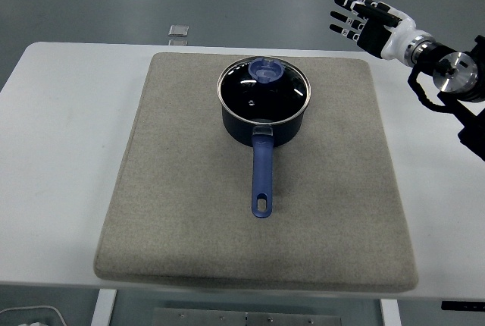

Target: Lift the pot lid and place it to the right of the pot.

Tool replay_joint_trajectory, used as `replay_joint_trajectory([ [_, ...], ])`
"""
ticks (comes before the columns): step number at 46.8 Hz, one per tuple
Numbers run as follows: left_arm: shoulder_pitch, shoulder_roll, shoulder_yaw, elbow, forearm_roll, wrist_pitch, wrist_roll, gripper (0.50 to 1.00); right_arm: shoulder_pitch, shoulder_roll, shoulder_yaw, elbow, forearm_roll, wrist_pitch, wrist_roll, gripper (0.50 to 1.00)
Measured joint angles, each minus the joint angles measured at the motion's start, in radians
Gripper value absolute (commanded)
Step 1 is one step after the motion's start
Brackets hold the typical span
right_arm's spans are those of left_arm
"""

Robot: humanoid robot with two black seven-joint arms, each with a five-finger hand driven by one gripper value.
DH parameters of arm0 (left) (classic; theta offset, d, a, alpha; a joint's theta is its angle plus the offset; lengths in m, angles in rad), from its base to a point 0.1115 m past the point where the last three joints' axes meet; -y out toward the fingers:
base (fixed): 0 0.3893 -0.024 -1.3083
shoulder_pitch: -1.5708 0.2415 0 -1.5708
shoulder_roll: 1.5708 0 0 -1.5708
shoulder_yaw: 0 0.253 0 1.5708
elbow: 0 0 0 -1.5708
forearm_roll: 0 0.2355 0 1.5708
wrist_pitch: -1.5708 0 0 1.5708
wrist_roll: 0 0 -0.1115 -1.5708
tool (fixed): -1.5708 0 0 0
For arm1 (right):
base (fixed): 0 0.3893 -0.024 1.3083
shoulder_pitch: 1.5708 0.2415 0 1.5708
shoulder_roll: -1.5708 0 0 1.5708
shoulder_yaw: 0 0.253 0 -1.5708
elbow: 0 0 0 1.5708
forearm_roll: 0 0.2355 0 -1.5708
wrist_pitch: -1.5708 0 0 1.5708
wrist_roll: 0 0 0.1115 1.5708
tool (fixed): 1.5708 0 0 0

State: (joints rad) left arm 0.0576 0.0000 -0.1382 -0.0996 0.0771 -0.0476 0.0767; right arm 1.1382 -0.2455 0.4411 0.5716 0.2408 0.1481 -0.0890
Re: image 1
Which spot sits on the beige fabric mat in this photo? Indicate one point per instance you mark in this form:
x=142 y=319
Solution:
x=189 y=208

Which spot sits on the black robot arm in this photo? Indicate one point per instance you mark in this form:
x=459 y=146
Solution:
x=454 y=72

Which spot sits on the white table leg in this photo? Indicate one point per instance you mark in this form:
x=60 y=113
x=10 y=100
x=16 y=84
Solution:
x=103 y=309
x=390 y=314

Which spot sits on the grey metal plate with screws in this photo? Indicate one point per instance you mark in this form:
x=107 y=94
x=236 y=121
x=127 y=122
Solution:
x=246 y=318

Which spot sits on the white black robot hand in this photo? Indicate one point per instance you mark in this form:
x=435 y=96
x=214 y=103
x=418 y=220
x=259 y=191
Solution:
x=396 y=39

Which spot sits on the silver square floor plate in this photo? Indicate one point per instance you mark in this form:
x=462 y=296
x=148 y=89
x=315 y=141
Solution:
x=178 y=30

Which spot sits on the black bar under table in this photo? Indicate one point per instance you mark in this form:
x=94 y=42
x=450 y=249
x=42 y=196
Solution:
x=464 y=305

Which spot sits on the glass pot lid blue knob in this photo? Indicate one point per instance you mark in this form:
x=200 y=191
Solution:
x=242 y=91

